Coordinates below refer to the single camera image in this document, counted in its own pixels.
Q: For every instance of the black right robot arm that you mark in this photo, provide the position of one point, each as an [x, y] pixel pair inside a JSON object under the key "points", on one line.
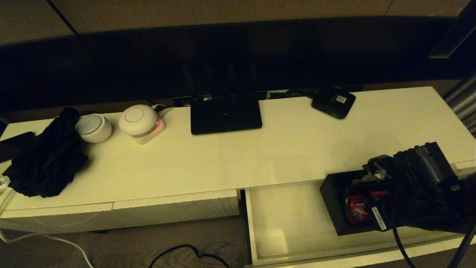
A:
{"points": [[424, 167]]}

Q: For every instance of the black router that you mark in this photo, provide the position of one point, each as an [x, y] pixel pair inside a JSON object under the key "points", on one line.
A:
{"points": [[227, 115]]}

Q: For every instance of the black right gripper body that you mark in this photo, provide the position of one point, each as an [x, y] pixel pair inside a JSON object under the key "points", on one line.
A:
{"points": [[385, 214]]}

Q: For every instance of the white pull-out drawer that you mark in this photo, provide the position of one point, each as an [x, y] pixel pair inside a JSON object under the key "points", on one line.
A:
{"points": [[279, 223]]}

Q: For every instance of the black television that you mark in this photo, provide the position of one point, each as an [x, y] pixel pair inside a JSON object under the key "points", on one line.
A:
{"points": [[223, 48]]}

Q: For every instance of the red snack packet white print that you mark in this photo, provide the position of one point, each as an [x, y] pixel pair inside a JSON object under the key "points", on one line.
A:
{"points": [[357, 212]]}

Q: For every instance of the black set-top box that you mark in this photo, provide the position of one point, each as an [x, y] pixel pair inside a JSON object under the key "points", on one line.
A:
{"points": [[333, 104]]}

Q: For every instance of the black crumpled cloth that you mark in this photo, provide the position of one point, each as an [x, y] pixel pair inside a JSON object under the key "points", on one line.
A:
{"points": [[44, 163]]}

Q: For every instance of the dark angled frame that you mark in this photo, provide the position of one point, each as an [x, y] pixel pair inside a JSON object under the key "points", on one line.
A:
{"points": [[446, 48]]}

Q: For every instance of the black flat case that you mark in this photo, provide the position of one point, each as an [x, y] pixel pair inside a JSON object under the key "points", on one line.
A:
{"points": [[16, 145]]}

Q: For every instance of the pink white charging base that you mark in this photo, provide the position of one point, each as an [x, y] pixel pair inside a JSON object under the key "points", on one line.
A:
{"points": [[158, 128]]}

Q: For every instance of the silver vertical tubes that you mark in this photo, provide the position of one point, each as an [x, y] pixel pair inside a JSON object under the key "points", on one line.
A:
{"points": [[465, 104]]}

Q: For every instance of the white TV cabinet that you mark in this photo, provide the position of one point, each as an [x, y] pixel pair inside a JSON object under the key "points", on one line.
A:
{"points": [[223, 167]]}

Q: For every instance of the large white round device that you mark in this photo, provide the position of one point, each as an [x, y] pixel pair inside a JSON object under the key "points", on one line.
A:
{"points": [[138, 121]]}

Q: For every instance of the black organizer box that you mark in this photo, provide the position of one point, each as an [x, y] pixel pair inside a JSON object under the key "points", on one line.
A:
{"points": [[333, 204]]}

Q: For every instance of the small white round speaker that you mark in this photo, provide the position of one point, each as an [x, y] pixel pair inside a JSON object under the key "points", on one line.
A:
{"points": [[93, 128]]}

